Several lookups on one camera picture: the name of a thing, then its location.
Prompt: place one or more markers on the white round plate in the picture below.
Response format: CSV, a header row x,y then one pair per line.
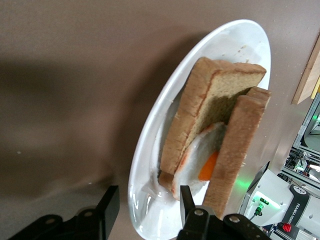
x,y
155,220

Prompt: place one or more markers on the toy fried egg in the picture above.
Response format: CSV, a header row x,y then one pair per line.
x,y
197,160

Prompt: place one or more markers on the bamboo cutting board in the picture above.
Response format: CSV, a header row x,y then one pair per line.
x,y
307,75

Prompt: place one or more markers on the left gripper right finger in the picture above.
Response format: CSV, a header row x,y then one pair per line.
x,y
197,225

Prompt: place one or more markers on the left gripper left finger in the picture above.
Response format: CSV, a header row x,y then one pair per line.
x,y
105,220

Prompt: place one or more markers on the aluminium frame structure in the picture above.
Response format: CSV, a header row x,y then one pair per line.
x,y
307,130

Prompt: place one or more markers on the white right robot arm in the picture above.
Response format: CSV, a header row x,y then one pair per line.
x,y
275,190

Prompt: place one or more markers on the brown bread slice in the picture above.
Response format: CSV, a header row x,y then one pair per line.
x,y
197,100
240,140

